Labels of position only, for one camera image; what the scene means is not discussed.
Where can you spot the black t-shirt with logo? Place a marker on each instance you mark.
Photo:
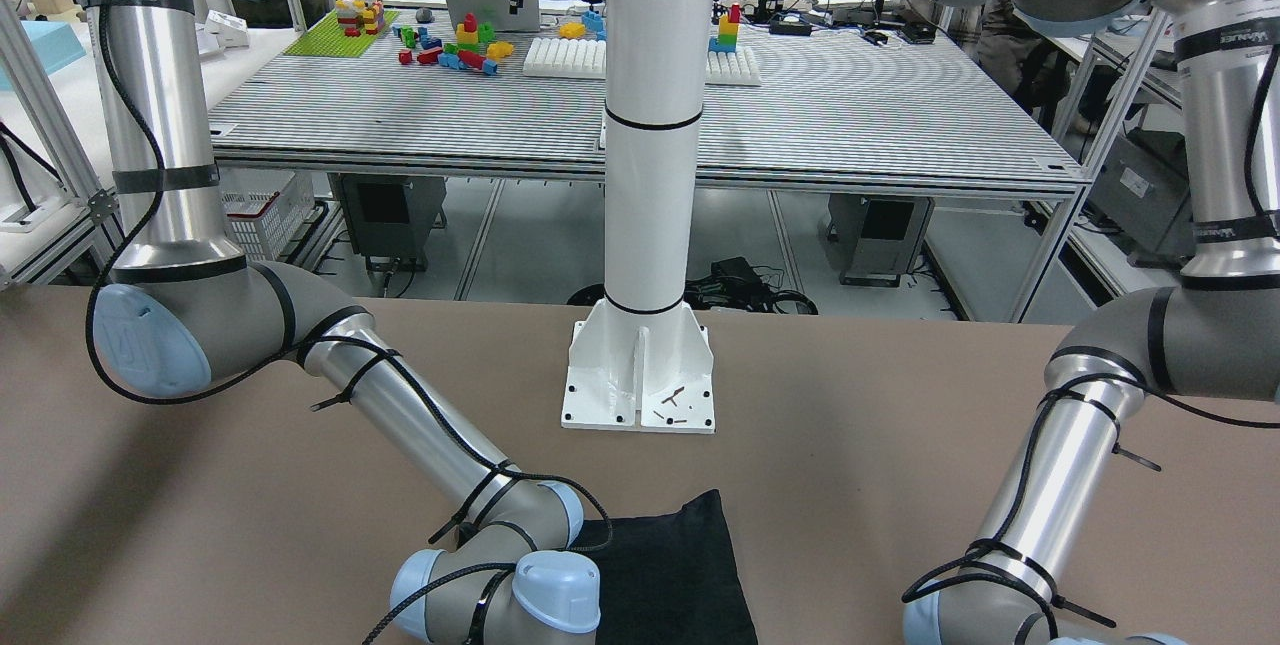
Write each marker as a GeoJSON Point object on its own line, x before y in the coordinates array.
{"type": "Point", "coordinates": [671, 579]}

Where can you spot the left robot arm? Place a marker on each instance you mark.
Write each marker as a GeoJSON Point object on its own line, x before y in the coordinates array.
{"type": "Point", "coordinates": [1214, 334]}

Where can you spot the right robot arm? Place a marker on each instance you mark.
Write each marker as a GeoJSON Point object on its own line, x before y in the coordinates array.
{"type": "Point", "coordinates": [184, 314]}

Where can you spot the white peg board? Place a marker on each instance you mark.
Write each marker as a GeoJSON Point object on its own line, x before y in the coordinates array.
{"type": "Point", "coordinates": [571, 58]}

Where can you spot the white plastic basket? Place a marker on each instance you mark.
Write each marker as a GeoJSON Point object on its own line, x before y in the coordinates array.
{"type": "Point", "coordinates": [265, 209]}

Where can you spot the green lego baseplate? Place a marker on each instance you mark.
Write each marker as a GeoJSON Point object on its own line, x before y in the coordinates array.
{"type": "Point", "coordinates": [328, 39]}

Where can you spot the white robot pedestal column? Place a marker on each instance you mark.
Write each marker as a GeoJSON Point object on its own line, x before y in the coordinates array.
{"type": "Point", "coordinates": [641, 361]}

